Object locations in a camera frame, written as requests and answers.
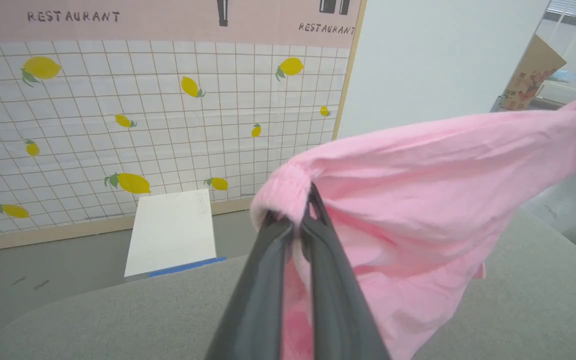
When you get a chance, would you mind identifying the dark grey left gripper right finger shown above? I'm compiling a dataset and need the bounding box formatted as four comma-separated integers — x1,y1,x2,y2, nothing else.
300,183,392,360

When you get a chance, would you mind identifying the lemon and restaurant print panel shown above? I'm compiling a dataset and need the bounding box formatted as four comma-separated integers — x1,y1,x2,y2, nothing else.
0,0,368,255

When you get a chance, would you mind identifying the white flat board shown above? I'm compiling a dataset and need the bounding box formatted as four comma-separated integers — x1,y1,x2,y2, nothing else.
124,188,218,278

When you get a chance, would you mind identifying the brown printed cardboard box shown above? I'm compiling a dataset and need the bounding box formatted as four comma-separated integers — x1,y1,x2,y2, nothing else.
499,34,567,111

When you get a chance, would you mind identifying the blue tape strip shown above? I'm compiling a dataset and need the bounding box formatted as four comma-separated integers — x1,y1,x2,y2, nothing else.
146,256,228,279

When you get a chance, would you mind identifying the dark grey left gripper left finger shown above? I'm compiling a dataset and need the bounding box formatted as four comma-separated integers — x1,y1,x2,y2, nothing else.
205,211,295,360

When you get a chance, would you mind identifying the pink garment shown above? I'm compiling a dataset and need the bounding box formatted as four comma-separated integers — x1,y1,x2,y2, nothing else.
250,96,576,360

